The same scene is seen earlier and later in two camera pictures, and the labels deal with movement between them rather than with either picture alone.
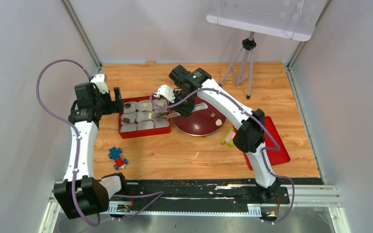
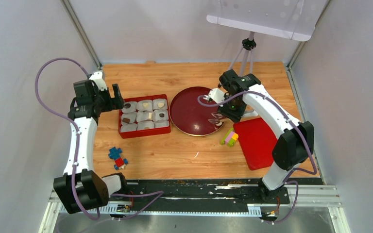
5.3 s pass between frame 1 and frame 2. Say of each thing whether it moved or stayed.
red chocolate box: stayed
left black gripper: stayed
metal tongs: moved
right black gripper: moved
